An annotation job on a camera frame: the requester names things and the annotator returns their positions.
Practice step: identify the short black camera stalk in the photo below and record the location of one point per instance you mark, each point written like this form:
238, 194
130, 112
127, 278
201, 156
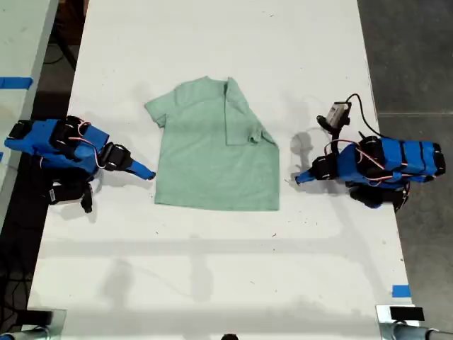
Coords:
86, 202

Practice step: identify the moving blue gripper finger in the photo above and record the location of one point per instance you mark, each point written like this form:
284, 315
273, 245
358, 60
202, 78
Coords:
308, 180
139, 173

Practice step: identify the blue and black robot arm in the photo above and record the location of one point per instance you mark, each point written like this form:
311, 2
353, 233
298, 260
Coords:
42, 141
400, 161

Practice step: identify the curved black camera stalk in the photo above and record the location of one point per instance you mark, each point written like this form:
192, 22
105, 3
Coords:
331, 132

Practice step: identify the grey metal pipe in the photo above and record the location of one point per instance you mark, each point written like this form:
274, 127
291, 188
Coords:
414, 333
32, 333

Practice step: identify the clear mounting plate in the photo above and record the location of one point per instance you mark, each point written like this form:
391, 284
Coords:
58, 320

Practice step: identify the black camera box with label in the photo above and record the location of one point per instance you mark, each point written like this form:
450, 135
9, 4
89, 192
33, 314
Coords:
65, 194

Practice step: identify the white mounting plate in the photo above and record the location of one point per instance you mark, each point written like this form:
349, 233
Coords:
383, 315

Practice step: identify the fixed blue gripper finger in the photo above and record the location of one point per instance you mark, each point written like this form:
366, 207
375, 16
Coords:
307, 175
141, 167

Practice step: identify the grey and black camera box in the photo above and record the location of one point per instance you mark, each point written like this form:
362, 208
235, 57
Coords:
338, 114

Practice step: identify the long blue tape strip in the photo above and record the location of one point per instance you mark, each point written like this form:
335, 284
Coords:
16, 82

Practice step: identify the pale green T-shirt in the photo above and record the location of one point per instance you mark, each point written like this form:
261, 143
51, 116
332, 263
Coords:
209, 170

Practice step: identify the square blue tape piece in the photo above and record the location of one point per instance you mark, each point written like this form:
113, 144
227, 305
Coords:
401, 291

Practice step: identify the pale side table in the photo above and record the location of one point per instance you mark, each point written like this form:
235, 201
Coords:
17, 42

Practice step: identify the small black box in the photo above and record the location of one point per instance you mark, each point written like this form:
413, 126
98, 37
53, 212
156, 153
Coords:
39, 317
406, 314

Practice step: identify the black round object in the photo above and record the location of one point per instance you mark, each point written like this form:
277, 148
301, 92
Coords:
229, 336

